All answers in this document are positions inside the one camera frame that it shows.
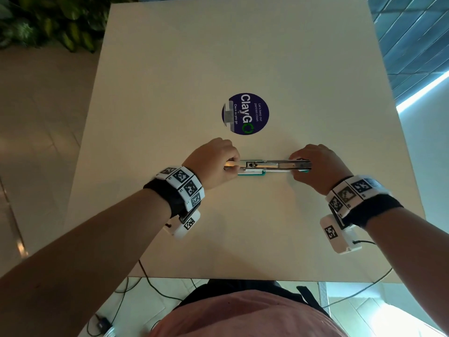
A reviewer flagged person's left hand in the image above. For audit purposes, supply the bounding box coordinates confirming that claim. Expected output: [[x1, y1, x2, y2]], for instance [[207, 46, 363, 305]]
[[182, 138, 241, 190]]

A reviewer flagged person's right hand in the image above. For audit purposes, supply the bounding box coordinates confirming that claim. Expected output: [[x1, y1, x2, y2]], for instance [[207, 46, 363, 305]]
[[288, 144, 353, 196]]

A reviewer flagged metal stapler teal base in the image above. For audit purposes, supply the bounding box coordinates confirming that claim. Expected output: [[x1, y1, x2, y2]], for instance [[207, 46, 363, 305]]
[[224, 159, 312, 177]]

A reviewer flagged person's left forearm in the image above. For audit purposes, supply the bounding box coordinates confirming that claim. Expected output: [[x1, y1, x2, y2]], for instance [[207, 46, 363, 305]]
[[0, 188, 172, 337]]

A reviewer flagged person's right forearm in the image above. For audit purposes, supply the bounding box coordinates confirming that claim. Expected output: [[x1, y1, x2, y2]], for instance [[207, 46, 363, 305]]
[[365, 207, 449, 334]]

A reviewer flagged round purple sticker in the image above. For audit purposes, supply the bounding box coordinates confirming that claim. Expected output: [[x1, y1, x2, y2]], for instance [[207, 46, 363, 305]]
[[221, 93, 270, 136]]

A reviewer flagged black wristband with marker tiles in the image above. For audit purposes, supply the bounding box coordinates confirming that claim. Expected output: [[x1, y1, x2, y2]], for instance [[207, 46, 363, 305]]
[[325, 175, 404, 231], [143, 166, 205, 219]]

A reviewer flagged black waist bag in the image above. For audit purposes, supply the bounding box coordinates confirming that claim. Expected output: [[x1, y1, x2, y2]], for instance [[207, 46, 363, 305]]
[[175, 278, 331, 318]]

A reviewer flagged pink shirt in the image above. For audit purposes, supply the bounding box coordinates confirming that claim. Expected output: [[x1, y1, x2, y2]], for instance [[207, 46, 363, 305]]
[[149, 289, 347, 337]]

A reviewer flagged small black power adapter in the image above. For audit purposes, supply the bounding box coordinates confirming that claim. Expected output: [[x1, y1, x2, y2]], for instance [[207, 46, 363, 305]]
[[95, 314, 113, 332]]

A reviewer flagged green leafy plant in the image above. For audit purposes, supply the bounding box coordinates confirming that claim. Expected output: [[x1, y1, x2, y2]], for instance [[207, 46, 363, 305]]
[[0, 0, 138, 54]]

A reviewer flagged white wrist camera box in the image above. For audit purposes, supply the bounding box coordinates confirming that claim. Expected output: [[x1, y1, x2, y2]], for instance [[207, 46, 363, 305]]
[[165, 209, 201, 241], [319, 214, 363, 255]]

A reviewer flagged black cable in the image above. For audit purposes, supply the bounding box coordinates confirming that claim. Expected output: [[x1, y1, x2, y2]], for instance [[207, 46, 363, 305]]
[[86, 260, 198, 337], [322, 240, 394, 308]]

